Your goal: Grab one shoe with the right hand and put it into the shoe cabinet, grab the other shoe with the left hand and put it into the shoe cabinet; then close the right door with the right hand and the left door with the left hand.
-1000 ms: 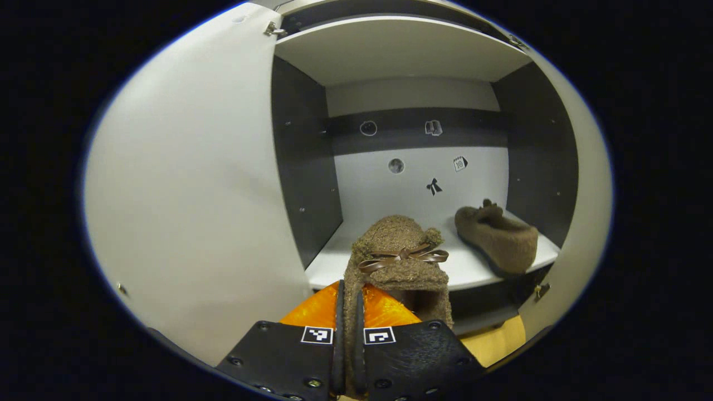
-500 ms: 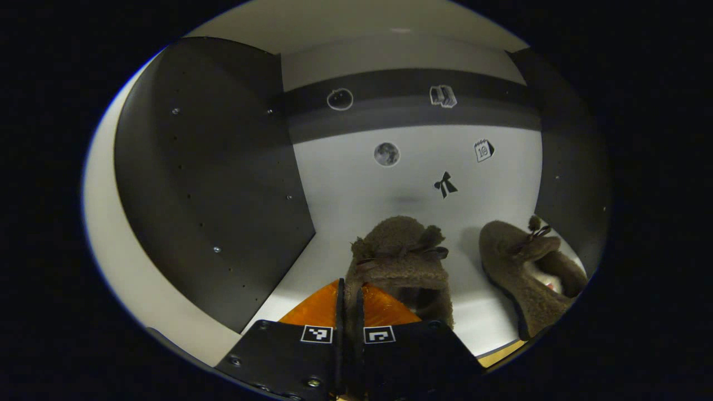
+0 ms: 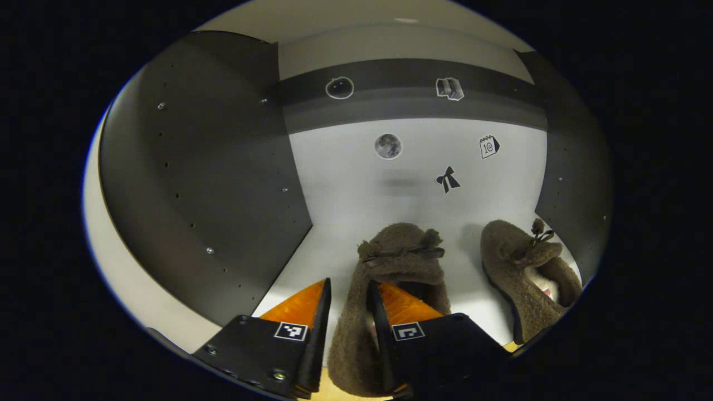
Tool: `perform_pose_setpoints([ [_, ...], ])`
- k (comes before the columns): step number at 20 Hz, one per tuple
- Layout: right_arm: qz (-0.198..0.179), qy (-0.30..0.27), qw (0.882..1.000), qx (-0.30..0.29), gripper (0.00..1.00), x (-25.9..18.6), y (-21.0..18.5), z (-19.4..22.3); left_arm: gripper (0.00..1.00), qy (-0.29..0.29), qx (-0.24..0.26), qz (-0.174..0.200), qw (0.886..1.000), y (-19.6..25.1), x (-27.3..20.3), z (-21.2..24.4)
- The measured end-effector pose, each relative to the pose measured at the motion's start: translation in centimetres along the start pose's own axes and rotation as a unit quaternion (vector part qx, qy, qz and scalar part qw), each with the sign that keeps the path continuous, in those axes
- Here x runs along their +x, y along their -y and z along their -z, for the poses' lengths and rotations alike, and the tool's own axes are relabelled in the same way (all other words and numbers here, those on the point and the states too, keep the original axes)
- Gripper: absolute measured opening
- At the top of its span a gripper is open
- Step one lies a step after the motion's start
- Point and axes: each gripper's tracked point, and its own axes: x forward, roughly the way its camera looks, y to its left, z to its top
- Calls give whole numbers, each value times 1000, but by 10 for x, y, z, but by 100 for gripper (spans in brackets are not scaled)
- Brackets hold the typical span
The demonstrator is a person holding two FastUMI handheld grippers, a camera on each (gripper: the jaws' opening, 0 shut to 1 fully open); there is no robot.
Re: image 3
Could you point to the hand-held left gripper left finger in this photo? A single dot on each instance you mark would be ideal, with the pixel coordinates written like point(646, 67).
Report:
point(317, 345)

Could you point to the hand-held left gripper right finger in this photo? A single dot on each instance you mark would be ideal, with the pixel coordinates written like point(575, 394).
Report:
point(381, 345)

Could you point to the brown fuzzy shoe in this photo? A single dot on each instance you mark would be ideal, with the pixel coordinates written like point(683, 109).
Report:
point(401, 250)
point(512, 262)

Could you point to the grey shoe cabinet door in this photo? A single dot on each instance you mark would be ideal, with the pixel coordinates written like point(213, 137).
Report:
point(128, 278)

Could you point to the grey shoe cabinet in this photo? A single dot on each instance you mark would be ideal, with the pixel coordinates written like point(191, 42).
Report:
point(211, 139)

